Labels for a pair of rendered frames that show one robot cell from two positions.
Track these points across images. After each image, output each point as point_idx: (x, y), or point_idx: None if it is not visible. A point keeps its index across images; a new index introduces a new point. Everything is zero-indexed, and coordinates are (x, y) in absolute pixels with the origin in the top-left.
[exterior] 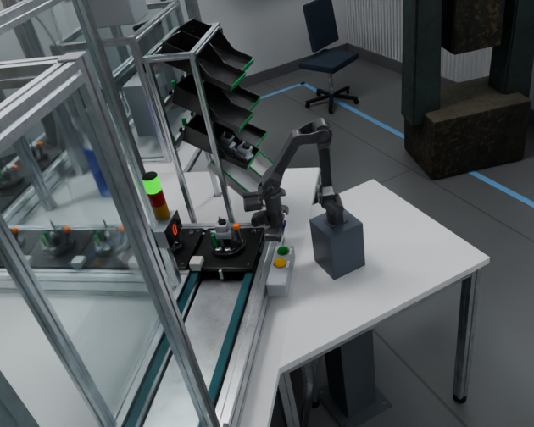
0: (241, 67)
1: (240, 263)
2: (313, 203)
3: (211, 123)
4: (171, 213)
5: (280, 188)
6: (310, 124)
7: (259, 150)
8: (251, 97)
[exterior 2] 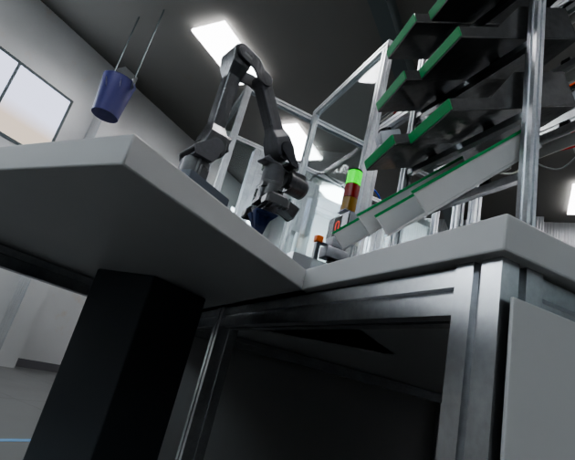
0: (454, 1)
1: None
2: (316, 278)
3: (412, 113)
4: (343, 209)
5: (266, 155)
6: (256, 57)
7: (391, 137)
8: (476, 36)
